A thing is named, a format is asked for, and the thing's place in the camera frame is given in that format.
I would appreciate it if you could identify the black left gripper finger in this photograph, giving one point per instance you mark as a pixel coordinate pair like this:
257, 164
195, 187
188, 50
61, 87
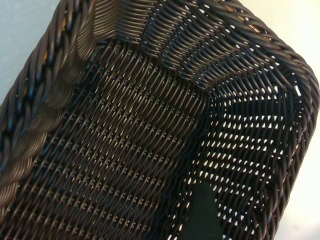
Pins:
202, 215

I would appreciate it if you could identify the dark brown wicker basket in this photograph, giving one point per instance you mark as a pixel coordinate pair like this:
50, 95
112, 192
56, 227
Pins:
120, 125

